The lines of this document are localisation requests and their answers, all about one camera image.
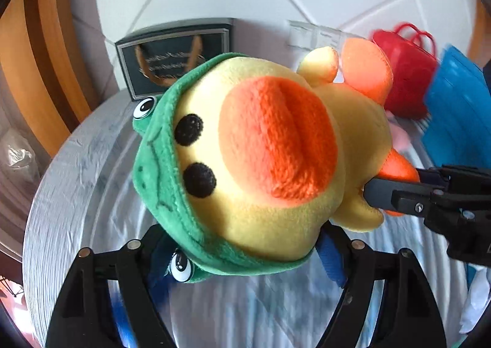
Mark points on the yellow duck plush green hood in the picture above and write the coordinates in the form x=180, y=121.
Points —
x=268, y=148

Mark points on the wooden door frame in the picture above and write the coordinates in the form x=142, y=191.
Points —
x=46, y=45

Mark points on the blue brush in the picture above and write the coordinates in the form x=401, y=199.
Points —
x=122, y=317

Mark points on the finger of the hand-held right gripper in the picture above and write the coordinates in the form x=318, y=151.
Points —
x=433, y=176
x=399, y=196

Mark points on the blue plastic crate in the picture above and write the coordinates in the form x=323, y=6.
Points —
x=456, y=110

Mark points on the white wall socket panel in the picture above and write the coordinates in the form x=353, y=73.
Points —
x=310, y=33

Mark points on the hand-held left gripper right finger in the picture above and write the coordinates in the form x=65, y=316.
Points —
x=330, y=261

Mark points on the black framed plaque box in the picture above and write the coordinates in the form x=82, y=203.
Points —
x=161, y=52

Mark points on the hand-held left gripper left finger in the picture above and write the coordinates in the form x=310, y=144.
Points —
x=159, y=267

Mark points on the striped cloth covered desktop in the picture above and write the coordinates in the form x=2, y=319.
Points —
x=84, y=179

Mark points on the clear plastic bag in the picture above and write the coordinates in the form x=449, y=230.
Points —
x=17, y=156

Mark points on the red toy suitcase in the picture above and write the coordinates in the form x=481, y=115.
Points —
x=406, y=64

